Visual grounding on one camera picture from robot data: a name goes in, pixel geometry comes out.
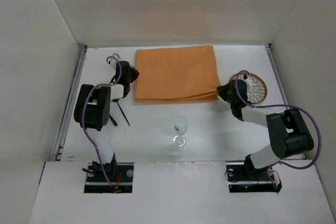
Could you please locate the gold fork with dark handle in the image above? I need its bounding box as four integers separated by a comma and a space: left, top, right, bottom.
109, 115, 118, 126

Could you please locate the clear wine glass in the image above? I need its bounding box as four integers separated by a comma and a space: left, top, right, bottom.
173, 116, 188, 147

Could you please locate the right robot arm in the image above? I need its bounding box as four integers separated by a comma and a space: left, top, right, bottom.
217, 80, 314, 182

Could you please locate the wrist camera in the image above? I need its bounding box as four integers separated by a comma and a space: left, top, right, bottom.
242, 74, 255, 88
106, 53, 121, 68

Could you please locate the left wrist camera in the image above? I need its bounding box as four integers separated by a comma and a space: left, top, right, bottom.
106, 53, 121, 68

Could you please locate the patterned ceramic plate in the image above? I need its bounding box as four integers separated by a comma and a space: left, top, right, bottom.
229, 73, 268, 104

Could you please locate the right aluminium rail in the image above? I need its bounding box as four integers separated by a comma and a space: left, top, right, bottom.
265, 43, 307, 161

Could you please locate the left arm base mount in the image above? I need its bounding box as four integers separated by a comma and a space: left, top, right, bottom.
82, 160, 134, 194

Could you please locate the left aluminium rail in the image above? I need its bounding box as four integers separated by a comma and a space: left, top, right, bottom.
49, 43, 87, 162

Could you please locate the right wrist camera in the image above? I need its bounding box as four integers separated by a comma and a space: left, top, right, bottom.
242, 74, 255, 88

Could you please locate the black spoon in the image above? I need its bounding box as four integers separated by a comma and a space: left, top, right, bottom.
111, 99, 130, 126

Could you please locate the aluminium rail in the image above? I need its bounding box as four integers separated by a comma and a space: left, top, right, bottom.
265, 43, 307, 161
49, 43, 87, 162

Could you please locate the orange cloth placemat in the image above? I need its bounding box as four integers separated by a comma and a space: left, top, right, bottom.
134, 45, 220, 103

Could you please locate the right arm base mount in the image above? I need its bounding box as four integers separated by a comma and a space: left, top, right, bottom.
224, 163, 282, 193

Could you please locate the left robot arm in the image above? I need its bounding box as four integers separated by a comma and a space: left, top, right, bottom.
73, 60, 139, 173

